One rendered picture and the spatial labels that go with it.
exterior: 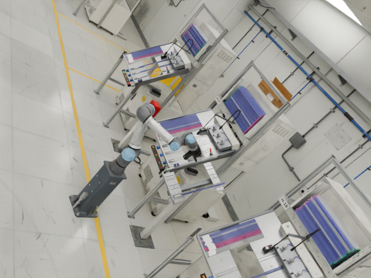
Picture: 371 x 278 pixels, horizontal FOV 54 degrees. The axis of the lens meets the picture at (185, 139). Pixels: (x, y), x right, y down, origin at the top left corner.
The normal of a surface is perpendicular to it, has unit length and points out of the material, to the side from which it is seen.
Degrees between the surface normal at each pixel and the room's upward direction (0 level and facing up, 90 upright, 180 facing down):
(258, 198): 90
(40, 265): 0
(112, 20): 90
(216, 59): 90
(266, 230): 45
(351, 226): 90
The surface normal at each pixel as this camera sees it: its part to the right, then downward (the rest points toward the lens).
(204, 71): 0.32, 0.68
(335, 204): -0.70, -0.29
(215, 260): -0.04, -0.69
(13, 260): 0.63, -0.68
